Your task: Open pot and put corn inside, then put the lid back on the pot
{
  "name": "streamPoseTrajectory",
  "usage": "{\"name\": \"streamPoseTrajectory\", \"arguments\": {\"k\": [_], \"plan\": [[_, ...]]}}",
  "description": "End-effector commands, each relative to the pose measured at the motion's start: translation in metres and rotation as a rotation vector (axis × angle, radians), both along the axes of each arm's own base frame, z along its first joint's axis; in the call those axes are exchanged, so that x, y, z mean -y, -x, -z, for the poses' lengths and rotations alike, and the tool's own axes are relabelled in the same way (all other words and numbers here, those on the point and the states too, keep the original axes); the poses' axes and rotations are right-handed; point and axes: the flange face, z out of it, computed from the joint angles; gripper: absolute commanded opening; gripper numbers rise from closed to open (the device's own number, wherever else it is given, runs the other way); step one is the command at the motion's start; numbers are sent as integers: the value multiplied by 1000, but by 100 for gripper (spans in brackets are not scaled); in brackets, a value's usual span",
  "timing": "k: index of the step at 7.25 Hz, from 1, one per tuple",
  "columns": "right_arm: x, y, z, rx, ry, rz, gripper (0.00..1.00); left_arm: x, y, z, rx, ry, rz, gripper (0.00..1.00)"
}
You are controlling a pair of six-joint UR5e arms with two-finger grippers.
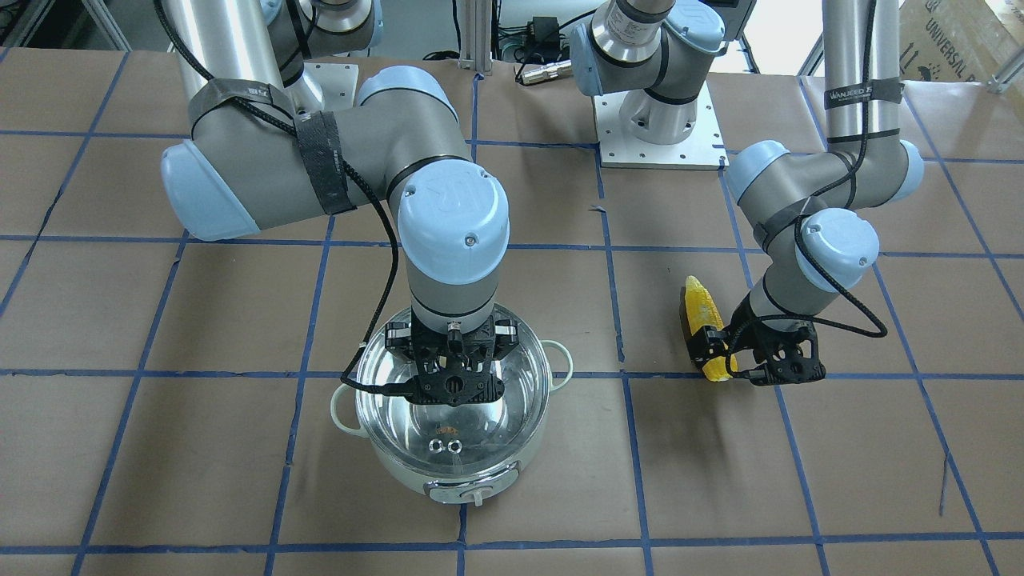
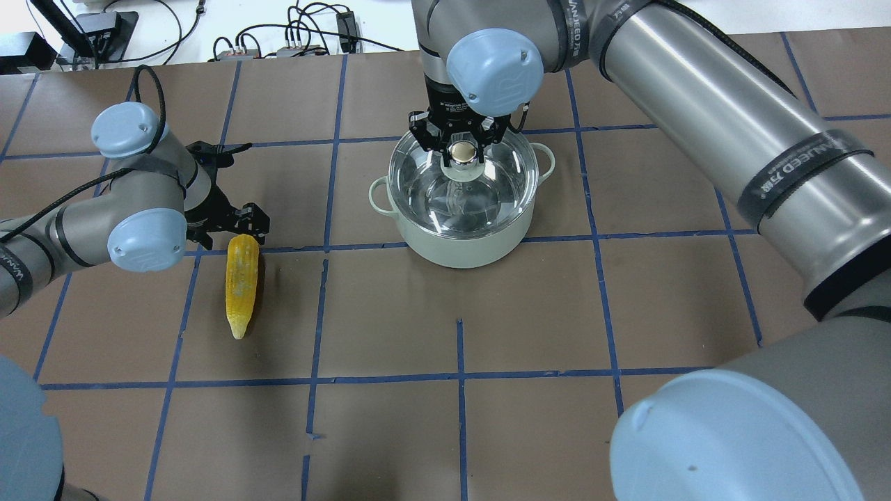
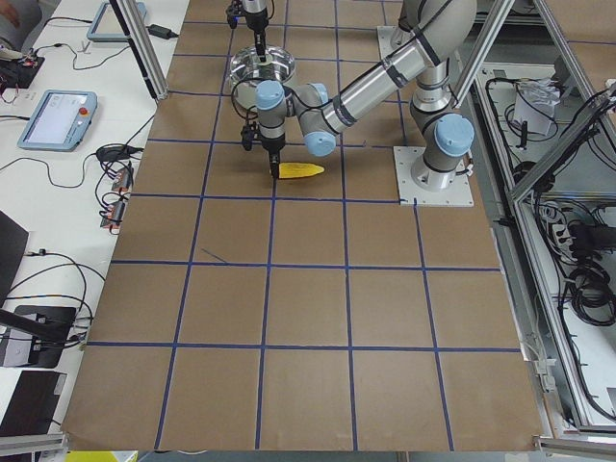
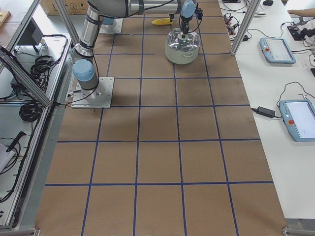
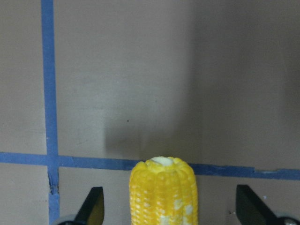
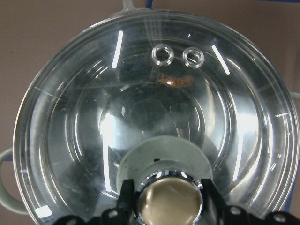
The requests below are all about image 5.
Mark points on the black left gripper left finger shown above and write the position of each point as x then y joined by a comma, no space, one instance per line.
92,209

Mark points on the yellow corn cob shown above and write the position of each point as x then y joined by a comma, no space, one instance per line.
163,191

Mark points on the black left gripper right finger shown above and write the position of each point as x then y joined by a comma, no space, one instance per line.
251,210

